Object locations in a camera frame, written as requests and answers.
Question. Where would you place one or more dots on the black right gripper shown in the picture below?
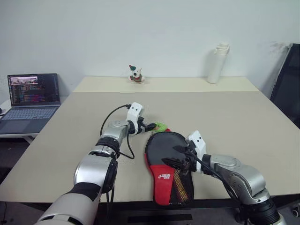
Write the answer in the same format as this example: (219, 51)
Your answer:
(191, 161)

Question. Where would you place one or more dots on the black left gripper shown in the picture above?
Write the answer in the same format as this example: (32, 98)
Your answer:
(140, 126)

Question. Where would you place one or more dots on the green pompom zipper charm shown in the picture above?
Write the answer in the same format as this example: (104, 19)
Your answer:
(160, 126)

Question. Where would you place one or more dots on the black red paddle case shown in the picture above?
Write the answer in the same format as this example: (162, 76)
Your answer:
(161, 180)

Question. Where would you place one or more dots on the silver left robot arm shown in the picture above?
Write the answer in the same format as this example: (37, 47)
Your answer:
(91, 168)

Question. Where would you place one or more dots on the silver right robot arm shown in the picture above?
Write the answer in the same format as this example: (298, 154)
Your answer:
(234, 168)

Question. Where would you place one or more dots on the small plush dog toy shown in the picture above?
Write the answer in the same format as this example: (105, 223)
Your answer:
(136, 75)

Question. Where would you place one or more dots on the white water bottle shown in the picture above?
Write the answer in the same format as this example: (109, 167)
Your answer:
(215, 68)

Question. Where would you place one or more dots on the open blue-grey laptop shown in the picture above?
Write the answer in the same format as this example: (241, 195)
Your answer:
(30, 112)

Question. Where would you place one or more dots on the black office chair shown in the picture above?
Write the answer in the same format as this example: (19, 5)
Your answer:
(289, 89)

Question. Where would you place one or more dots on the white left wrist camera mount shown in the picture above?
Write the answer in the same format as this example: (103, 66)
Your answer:
(135, 110)

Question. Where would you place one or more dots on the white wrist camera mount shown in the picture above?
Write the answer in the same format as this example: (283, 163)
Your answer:
(135, 110)
(199, 141)

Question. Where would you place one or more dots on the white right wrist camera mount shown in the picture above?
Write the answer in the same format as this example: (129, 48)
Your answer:
(199, 141)

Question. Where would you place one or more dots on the black table frame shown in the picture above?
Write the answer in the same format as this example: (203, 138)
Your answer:
(140, 205)

